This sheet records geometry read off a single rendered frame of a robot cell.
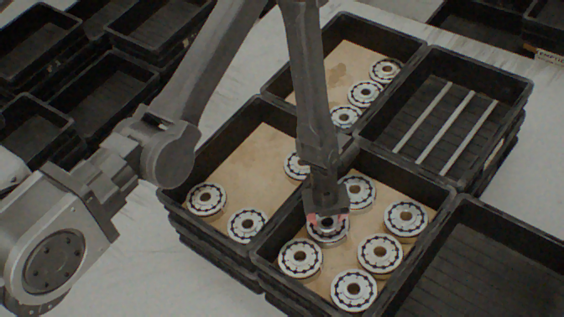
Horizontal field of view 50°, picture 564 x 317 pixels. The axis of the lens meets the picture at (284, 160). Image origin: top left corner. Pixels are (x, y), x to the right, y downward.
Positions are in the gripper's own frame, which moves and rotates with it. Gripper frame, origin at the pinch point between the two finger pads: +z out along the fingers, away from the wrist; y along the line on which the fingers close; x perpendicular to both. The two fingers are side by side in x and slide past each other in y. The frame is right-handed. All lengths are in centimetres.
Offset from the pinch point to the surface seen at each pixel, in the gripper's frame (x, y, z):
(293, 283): 17.8, 9.9, -5.1
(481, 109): -30, -46, 2
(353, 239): 3.5, -5.5, 4.2
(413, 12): -177, -70, 81
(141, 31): -134, 60, 37
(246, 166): -23.7, 18.1, 4.1
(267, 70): -73, 9, 16
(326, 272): 10.8, 2.1, 4.5
